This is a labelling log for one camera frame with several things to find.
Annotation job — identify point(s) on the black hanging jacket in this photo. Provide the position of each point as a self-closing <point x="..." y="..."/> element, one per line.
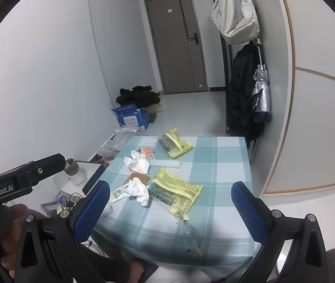
<point x="242" y="94"/>

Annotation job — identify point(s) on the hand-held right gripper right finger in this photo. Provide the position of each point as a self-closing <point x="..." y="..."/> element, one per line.
<point x="248" y="212"/>

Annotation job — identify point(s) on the white tissue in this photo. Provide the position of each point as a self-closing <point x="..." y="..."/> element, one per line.
<point x="138" y="191"/>
<point x="138" y="165"/>

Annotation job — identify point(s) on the dark framed mirror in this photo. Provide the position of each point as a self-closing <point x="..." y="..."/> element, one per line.
<point x="95" y="177"/>

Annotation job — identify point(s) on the pile of black clothes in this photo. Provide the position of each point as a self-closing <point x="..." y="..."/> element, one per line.
<point x="138" y="95"/>

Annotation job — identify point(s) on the white paper roll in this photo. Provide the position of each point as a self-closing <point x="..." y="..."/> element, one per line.
<point x="167" y="164"/>

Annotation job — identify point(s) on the brown snack packet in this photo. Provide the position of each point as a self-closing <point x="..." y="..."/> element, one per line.
<point x="101" y="160"/>

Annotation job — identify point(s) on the blue checked tablecloth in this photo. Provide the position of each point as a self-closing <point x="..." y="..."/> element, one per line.
<point x="214" y="168"/>

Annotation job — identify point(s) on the blue cardboard box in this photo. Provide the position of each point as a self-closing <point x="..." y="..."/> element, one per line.
<point x="132" y="118"/>

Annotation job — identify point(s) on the silver folded umbrella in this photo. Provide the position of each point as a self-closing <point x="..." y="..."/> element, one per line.
<point x="261" y="94"/>

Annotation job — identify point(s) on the small grey box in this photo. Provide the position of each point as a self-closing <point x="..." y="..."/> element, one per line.
<point x="49" y="209"/>

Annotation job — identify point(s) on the clear plastic bag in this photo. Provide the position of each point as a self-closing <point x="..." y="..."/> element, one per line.
<point x="120" y="141"/>

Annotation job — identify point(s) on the small silver green packet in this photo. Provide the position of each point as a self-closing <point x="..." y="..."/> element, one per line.
<point x="117" y="195"/>

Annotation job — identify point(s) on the white hanging bag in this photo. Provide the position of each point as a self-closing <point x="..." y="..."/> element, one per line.
<point x="232" y="14"/>

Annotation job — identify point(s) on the person's left hand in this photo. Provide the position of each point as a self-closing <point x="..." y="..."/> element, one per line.
<point x="11" y="241"/>

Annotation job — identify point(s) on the brown sachet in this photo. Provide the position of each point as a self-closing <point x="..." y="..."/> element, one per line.
<point x="142" y="179"/>

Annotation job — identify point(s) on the grey-brown door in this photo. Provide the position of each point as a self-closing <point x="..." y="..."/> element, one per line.
<point x="173" y="50"/>

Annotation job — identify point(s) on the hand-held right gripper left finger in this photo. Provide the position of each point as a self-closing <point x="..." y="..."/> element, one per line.
<point x="92" y="212"/>

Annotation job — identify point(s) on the white wardrobe wood trim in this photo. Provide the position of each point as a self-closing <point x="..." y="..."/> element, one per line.
<point x="317" y="123"/>

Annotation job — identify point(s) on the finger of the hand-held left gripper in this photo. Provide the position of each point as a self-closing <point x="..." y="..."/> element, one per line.
<point x="49" y="166"/>

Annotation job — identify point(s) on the clear plastic wrapper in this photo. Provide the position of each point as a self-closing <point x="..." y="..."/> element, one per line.
<point x="189" y="235"/>

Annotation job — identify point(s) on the red and white sachet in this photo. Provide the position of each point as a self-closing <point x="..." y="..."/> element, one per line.
<point x="147" y="152"/>

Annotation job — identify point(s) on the yellow and clear packet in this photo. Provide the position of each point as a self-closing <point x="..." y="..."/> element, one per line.
<point x="176" y="146"/>
<point x="176" y="187"/>

